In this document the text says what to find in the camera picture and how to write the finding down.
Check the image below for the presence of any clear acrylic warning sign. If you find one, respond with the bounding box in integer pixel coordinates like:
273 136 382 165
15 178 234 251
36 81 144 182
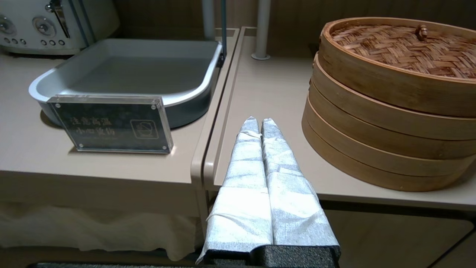
46 95 174 154

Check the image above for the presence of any grey-blue white-lined rack tray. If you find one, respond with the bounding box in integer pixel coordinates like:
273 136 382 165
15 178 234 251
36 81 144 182
28 38 223 129

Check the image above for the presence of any white support pole with flange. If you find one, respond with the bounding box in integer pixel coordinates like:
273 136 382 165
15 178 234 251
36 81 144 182
251 0 271 60

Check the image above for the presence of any white table skirt cloth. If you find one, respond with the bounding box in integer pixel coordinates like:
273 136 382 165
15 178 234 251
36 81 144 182
0 201 209 262

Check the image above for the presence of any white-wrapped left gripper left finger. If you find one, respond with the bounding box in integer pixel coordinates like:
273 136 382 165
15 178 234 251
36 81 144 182
196 116 274 263

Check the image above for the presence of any white retro toaster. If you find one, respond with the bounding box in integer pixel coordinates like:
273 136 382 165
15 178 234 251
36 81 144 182
0 0 120 55

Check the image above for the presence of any small woven bamboo steamer lid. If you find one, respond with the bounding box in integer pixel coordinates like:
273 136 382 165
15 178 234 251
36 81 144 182
319 16 476 118

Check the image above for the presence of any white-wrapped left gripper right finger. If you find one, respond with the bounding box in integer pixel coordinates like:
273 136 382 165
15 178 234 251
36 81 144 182
261 118 340 247

